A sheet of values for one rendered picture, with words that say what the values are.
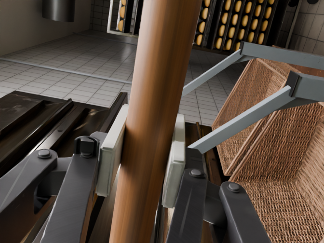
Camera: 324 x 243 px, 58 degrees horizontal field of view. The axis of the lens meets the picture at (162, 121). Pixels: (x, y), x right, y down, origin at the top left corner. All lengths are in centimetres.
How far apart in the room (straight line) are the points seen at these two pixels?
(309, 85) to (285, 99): 5
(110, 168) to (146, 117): 3
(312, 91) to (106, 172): 51
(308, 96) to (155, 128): 47
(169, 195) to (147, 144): 3
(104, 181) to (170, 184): 3
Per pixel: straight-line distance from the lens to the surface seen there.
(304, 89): 61
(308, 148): 127
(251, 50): 106
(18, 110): 177
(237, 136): 168
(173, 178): 15
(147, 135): 17
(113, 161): 15
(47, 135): 148
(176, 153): 16
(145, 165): 18
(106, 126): 127
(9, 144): 142
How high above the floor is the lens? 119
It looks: 1 degrees down
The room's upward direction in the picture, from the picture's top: 80 degrees counter-clockwise
